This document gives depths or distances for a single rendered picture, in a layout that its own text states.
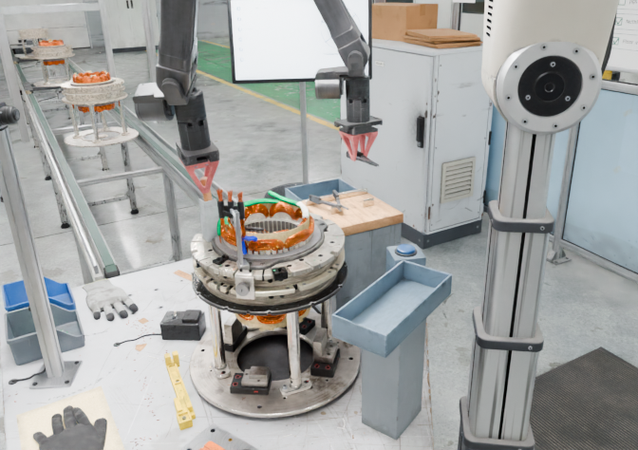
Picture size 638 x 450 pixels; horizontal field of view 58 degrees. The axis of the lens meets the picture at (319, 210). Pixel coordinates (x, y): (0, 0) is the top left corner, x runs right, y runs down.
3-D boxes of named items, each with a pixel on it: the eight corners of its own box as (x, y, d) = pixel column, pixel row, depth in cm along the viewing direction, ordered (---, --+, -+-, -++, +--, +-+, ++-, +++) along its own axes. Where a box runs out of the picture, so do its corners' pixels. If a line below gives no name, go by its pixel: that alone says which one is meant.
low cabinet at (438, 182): (487, 233, 378) (506, 45, 333) (421, 253, 354) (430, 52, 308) (396, 187, 461) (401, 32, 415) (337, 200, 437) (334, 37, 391)
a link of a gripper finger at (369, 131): (340, 159, 144) (339, 121, 140) (365, 154, 147) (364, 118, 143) (353, 165, 138) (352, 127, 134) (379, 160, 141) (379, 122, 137)
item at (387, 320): (383, 469, 103) (385, 335, 92) (333, 442, 109) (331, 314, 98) (443, 393, 121) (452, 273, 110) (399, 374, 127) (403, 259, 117)
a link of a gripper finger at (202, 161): (191, 200, 113) (182, 157, 109) (183, 188, 119) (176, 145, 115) (224, 193, 115) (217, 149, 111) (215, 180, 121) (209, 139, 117)
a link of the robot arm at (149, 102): (176, 82, 99) (189, 51, 104) (114, 84, 100) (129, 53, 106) (197, 133, 108) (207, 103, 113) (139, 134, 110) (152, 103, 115)
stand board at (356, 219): (298, 210, 149) (297, 201, 148) (361, 196, 156) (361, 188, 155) (334, 238, 132) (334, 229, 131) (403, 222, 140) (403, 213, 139)
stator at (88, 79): (76, 107, 319) (69, 70, 311) (118, 103, 325) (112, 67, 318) (74, 116, 300) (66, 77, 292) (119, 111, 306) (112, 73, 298)
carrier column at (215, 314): (214, 367, 128) (204, 286, 120) (224, 364, 129) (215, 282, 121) (217, 374, 126) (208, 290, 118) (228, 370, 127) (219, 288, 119)
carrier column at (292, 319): (288, 386, 121) (283, 301, 113) (298, 383, 122) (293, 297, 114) (293, 393, 119) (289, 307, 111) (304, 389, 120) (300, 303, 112)
